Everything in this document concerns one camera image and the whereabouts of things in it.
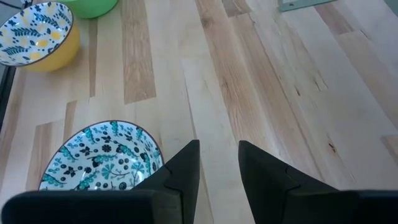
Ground green plastic bowl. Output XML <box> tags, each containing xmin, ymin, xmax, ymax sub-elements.
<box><xmin>60</xmin><ymin>0</ymin><xmax>119</xmax><ymax>19</ymax></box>

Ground black aluminium table frame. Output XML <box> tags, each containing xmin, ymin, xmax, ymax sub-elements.
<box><xmin>0</xmin><ymin>67</ymin><xmax>16</xmax><ymax>131</ymax></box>

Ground yellow floral patterned bowl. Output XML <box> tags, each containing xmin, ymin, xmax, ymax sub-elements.
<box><xmin>0</xmin><ymin>1</ymin><xmax>81</xmax><ymax>73</ymax></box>

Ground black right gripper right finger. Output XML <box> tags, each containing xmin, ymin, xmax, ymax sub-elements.
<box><xmin>238</xmin><ymin>140</ymin><xmax>398</xmax><ymax>224</ymax></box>

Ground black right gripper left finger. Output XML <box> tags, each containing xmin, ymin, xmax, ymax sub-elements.
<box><xmin>1</xmin><ymin>139</ymin><xmax>201</xmax><ymax>224</ymax></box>

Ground pale green perforated metal shelf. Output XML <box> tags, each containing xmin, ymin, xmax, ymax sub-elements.
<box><xmin>277</xmin><ymin>0</ymin><xmax>338</xmax><ymax>12</ymax></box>

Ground teal floral patterned bowl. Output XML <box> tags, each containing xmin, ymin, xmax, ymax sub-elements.
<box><xmin>38</xmin><ymin>120</ymin><xmax>165</xmax><ymax>191</ymax></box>

